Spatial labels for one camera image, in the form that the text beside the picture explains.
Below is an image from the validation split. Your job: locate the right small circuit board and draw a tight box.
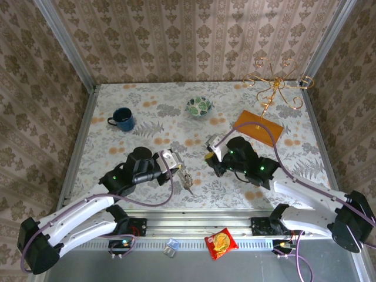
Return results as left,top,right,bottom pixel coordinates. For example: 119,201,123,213
272,239,297,256

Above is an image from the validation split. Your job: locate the large metal keyring bunch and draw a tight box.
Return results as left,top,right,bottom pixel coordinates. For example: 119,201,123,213
177,167,195,195

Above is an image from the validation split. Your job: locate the left small circuit board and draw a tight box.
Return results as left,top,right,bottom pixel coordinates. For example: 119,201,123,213
108,239,136,256

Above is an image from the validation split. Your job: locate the slotted metal cable duct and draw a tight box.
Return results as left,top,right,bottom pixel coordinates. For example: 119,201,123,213
63,238,297,251

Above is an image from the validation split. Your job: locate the aluminium frame post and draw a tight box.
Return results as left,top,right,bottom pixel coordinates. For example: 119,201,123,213
304,0,358,80
34,0,97,92

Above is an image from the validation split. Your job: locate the small circuit board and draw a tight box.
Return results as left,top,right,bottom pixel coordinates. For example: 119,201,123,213
272,239,297,256
108,239,136,256

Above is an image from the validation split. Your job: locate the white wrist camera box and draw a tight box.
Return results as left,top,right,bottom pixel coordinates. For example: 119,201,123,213
204,135,227,163
155,149,183,170

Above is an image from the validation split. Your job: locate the long aluminium base rail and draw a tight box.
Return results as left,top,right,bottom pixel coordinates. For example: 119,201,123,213
41,213,361,237

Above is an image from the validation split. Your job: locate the gold hook stand wooden base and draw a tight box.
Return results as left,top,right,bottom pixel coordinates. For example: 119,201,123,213
233,57,314,148

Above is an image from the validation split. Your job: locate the dark blue enamel mug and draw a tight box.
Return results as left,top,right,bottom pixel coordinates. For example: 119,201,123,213
106,107,136,132

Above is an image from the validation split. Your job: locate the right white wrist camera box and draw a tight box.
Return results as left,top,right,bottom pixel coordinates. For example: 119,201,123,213
204,135,227,163

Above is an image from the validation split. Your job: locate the aluminium table side rail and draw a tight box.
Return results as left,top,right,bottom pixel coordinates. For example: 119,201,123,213
55,85,99,217
302,85,347,214

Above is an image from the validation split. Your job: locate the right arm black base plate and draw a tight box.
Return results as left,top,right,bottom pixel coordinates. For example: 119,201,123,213
251,217,306,236

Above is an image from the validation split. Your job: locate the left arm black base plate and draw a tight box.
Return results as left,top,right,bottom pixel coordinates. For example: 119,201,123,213
117,217,147,237

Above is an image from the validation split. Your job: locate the red snack packet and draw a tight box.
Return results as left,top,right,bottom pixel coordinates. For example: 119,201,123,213
204,227,239,261

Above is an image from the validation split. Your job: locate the green leaf pattern bowl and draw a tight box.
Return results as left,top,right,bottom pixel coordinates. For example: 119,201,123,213
184,96,213,118

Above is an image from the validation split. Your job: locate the small clear plastic box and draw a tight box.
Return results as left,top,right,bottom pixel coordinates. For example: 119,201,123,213
163,238,180,258

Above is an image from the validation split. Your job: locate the grey metal panel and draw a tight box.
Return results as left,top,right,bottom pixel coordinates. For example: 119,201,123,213
28,249,371,282

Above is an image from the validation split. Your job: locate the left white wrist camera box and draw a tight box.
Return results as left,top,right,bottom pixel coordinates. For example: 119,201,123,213
155,149,183,170

